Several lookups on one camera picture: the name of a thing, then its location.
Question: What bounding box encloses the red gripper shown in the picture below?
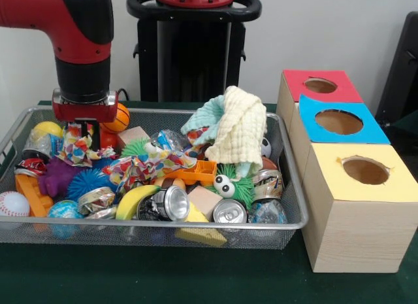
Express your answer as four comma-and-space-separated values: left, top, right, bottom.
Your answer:
52, 88, 119, 152

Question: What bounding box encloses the blue fuzzy ball with eyes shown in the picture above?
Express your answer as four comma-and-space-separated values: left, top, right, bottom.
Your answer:
67, 169, 112, 201

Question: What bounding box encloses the purple spiky ball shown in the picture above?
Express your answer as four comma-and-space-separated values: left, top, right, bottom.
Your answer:
39, 157, 82, 197

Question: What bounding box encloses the mint green waffle cloth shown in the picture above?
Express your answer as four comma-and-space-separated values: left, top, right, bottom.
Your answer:
181, 95, 262, 178

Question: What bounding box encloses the cream yellow waffle cloth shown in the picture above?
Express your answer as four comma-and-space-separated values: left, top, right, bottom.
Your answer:
206, 86, 267, 169

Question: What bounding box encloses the green spiky ball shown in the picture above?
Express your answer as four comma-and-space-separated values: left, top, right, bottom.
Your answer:
208, 163, 255, 207
121, 139, 151, 158

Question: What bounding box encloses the wooden box with three holes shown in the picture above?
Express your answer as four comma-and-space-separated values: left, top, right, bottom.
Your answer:
276, 70, 418, 273

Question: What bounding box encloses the small orange basketball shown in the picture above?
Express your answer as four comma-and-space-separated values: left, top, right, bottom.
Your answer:
101, 103, 130, 133

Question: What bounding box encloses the wooden cube block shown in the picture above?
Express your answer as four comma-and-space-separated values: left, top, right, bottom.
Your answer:
116, 126, 151, 148
188, 186, 223, 220

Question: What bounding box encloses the yellow ball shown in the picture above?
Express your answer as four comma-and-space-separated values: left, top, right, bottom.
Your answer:
31, 121, 63, 140

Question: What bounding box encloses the red soda can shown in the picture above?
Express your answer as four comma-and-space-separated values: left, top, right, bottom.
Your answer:
14, 150, 50, 177

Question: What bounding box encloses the yellow toy banana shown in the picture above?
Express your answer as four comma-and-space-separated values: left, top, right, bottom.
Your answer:
116, 184, 161, 220

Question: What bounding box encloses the globe print ball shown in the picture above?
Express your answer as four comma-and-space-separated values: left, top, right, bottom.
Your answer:
47, 201, 84, 221

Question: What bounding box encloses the orange plastic block toy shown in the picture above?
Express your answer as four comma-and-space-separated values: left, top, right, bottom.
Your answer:
14, 173, 54, 218

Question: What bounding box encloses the silver metal can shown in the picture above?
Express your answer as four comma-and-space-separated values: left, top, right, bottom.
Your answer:
213, 198, 248, 224
137, 185, 190, 221

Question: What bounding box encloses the white baseball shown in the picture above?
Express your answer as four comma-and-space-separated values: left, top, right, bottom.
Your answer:
0, 191, 31, 218

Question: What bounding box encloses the small orange plastic block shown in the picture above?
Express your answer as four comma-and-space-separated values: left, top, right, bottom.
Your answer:
167, 159, 217, 186

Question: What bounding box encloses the yellow plastic block toy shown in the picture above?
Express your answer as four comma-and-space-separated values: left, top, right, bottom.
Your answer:
175, 201, 227, 246

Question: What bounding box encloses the dark green table cloth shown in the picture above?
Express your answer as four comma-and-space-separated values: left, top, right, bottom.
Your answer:
0, 100, 418, 304

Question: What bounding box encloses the black chair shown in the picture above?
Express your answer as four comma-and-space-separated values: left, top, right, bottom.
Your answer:
376, 12, 418, 162

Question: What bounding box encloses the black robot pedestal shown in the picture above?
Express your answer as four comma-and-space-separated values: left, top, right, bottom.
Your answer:
127, 0, 262, 102

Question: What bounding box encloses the shallow wire mesh bin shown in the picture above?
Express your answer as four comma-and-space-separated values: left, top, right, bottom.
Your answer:
0, 106, 310, 249

